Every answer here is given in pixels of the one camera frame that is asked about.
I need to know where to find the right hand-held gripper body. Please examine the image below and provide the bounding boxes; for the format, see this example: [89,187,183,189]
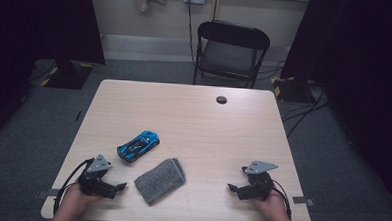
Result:
[237,158,280,202]

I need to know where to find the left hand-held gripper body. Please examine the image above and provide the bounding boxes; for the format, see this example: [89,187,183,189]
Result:
[76,153,120,200]

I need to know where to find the grey cloth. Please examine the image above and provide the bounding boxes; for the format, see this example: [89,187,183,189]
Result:
[132,156,188,208]

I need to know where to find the blue toy car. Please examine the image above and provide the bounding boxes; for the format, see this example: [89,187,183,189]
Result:
[116,129,161,165]

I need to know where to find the person's left hand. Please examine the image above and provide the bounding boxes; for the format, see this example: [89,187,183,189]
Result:
[59,182,105,218]

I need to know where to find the person's right hand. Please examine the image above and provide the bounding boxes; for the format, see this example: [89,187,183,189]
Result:
[252,187,294,221]

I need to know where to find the grey tape strip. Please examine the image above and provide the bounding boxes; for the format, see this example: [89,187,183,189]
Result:
[36,187,64,200]
[292,195,315,206]

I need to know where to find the black stand base yellow tape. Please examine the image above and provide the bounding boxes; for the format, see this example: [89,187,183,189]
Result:
[268,75,317,104]
[40,59,95,91]

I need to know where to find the black folding chair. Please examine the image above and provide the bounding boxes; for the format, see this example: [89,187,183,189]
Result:
[192,18,272,91]

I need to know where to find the dark curtain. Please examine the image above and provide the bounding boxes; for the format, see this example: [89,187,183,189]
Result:
[0,0,109,147]
[274,0,392,213]

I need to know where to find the left hand-held gripper cable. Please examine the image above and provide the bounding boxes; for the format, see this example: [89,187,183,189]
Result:
[52,155,96,217]

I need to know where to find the hand-held gripper cable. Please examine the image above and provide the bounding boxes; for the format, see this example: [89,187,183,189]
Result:
[268,178,294,221]
[52,155,96,217]

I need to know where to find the right hand-held gripper cable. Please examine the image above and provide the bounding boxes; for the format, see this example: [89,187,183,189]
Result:
[268,178,294,221]

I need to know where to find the black floor cables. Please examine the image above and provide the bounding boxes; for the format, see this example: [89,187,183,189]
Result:
[254,57,334,140]

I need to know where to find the black power cable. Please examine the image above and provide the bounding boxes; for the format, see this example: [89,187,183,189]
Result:
[184,0,200,66]

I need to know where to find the thin wall cable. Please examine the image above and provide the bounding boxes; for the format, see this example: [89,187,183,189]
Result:
[211,0,220,21]

